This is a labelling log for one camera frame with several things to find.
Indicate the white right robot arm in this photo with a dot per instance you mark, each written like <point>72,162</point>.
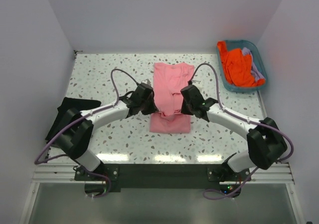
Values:
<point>265,143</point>

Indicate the teal laundry basket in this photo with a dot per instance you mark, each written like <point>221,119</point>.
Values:
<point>232,44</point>

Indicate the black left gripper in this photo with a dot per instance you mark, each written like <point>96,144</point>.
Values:
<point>150,104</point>

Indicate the pink t-shirt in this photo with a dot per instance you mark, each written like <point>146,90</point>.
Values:
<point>168,81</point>

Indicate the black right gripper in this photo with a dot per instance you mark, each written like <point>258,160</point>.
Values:
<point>186,105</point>

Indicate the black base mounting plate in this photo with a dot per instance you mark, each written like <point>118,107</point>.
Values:
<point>157,176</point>

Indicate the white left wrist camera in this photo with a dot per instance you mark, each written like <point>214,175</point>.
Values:
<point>146,82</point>

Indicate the aluminium front rail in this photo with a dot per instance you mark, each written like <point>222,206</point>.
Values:
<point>64,173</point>

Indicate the lavender t-shirt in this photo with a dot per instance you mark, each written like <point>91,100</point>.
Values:
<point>254,70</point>

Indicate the orange t-shirt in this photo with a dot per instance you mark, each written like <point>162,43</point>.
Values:
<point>237,67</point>

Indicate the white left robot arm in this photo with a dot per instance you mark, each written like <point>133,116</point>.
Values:
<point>76,127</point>

